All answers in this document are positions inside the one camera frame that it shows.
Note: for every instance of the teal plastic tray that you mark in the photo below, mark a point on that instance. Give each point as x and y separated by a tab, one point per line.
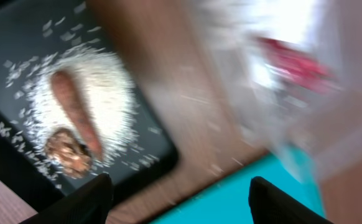
227	201

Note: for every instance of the pile of white rice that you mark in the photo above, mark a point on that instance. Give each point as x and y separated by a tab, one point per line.
106	93

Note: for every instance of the red snack wrapper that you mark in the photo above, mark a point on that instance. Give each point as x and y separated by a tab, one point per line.
295	67

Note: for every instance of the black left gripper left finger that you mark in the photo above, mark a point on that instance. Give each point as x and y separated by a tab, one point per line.
91	203

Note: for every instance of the black tray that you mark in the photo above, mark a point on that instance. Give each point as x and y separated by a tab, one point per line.
28	93

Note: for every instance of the orange carrot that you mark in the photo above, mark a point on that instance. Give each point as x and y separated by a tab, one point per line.
68	95

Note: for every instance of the brown granola bar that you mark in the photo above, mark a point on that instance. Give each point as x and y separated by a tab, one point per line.
63	147

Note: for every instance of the white napkin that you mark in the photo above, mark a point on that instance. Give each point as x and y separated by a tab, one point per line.
227	24

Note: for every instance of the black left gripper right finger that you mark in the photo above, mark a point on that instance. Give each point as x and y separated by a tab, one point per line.
271	205

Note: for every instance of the clear plastic bin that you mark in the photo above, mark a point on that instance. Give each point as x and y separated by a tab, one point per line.
325	126

